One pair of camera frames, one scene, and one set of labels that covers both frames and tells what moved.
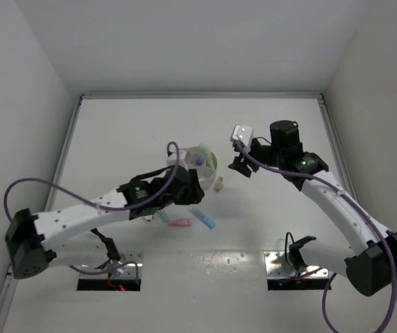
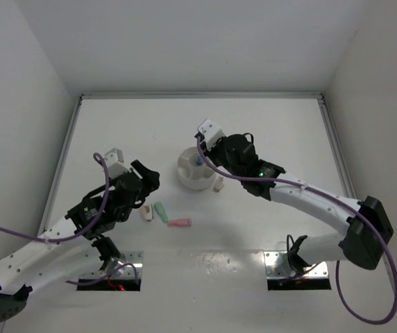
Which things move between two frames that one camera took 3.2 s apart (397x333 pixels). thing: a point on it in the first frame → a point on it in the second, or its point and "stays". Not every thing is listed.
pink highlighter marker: (180, 222) stays
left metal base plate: (97, 261) stays
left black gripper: (193, 191) → (150, 182)
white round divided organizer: (196, 158) stays
